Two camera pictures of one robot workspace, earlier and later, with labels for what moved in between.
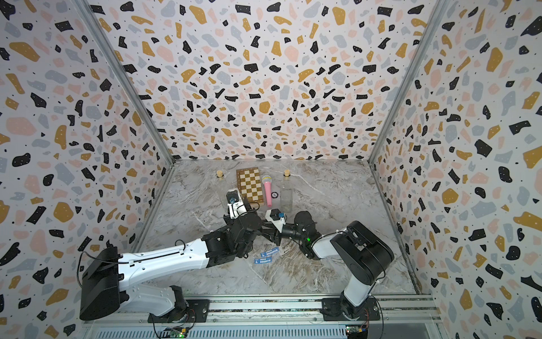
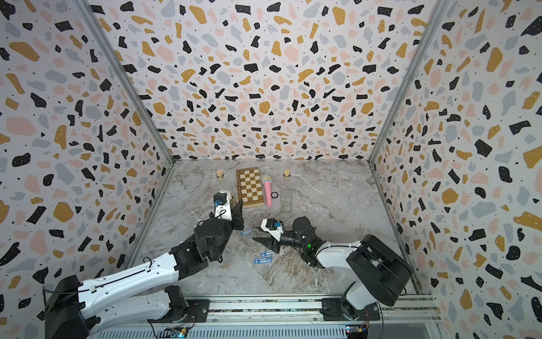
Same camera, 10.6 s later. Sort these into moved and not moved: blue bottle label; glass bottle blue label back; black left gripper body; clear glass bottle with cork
Moved: black left gripper body
Not moved: clear glass bottle with cork; blue bottle label; glass bottle blue label back
